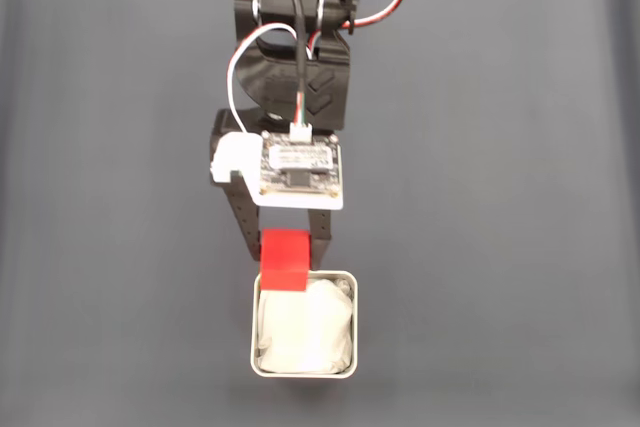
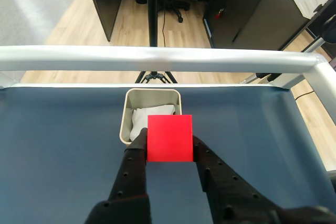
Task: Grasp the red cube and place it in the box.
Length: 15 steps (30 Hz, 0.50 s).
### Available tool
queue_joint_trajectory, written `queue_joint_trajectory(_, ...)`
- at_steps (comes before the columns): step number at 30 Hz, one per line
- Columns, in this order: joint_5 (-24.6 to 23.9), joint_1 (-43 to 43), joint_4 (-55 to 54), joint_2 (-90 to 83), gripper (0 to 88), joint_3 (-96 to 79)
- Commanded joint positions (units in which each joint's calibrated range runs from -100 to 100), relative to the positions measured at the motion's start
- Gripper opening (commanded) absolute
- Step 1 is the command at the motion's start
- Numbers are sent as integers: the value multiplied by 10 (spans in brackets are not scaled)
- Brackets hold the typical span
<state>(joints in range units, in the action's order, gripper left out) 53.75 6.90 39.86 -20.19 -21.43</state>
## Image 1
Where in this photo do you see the white crumpled paper padding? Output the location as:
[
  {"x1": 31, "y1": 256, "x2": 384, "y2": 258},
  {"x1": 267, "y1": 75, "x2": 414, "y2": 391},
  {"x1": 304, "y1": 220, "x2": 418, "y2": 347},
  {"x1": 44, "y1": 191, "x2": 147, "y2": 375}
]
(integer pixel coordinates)
[{"x1": 257, "y1": 274, "x2": 355, "y2": 376}]

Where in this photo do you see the white camera circuit board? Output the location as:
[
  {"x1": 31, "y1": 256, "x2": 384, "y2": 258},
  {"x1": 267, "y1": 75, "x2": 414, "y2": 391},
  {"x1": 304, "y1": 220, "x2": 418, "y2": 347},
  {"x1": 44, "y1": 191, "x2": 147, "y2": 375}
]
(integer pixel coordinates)
[{"x1": 209, "y1": 129, "x2": 346, "y2": 211}]

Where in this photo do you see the red cube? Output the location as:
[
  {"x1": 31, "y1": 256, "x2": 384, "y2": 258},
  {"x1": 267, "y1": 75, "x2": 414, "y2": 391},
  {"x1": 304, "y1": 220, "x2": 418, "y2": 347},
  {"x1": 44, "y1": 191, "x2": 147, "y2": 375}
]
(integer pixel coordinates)
[{"x1": 260, "y1": 228, "x2": 310, "y2": 293}]

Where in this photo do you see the square metal tin box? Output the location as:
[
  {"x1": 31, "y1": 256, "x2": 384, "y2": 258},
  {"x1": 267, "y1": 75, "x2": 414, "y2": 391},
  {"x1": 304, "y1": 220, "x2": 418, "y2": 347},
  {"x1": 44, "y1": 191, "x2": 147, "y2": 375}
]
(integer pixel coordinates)
[{"x1": 249, "y1": 269, "x2": 360, "y2": 381}]

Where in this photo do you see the black camera cable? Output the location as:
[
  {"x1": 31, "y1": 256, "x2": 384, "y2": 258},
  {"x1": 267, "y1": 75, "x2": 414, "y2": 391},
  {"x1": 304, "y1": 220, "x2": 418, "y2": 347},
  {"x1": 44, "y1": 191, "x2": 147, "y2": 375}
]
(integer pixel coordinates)
[{"x1": 264, "y1": 0, "x2": 314, "y2": 143}]

